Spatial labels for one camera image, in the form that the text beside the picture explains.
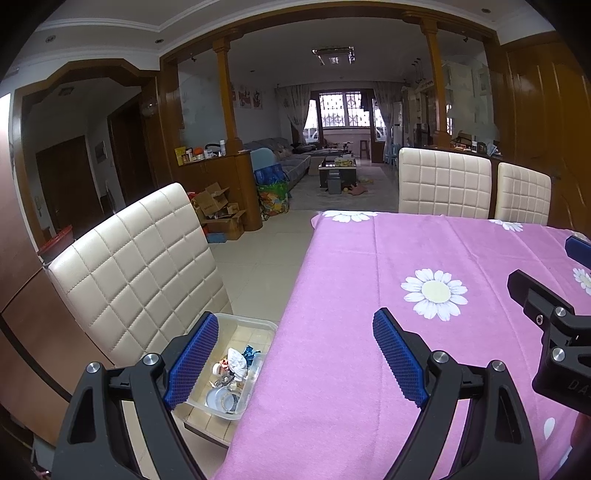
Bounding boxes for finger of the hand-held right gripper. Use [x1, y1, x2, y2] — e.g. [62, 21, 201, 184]
[565, 234, 591, 269]
[507, 270, 591, 333]

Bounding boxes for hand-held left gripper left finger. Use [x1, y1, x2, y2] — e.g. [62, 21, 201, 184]
[53, 311, 220, 480]

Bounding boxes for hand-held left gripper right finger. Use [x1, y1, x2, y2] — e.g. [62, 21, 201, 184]
[372, 307, 540, 480]

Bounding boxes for white wrapper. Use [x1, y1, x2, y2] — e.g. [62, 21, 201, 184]
[226, 348, 250, 381]

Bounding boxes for clear round plastic lid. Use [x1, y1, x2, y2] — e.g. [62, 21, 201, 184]
[207, 385, 246, 415]

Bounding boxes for clear plastic storage bin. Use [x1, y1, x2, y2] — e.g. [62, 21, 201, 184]
[185, 313, 279, 421]

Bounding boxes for cream padded dining chair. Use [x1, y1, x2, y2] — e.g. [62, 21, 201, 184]
[46, 182, 241, 448]
[494, 161, 552, 226]
[398, 147, 492, 217]

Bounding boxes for pink floral tablecloth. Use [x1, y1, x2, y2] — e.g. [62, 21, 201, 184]
[212, 210, 591, 480]

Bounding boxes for wooden double door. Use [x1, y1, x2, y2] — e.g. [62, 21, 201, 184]
[503, 41, 591, 232]

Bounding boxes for pile of cardboard boxes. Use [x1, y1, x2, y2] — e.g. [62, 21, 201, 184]
[190, 182, 247, 241]

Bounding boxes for wooden partition counter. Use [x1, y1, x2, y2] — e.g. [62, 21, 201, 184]
[178, 150, 264, 232]

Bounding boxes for colourful printed bag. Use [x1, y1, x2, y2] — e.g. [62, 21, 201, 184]
[256, 180, 291, 215]

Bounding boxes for coffee table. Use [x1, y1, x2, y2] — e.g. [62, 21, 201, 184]
[318, 156, 358, 190]

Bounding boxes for white standing air conditioner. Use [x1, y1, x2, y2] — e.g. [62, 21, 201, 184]
[392, 99, 405, 149]

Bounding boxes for grey sofa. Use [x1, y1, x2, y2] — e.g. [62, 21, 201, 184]
[245, 137, 317, 185]

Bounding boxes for barred window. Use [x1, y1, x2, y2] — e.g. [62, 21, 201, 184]
[318, 92, 372, 129]

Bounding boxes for ceiling lamp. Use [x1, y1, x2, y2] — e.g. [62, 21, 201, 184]
[311, 45, 356, 66]

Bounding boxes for wall pictures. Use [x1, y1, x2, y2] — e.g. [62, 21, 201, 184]
[235, 84, 267, 110]

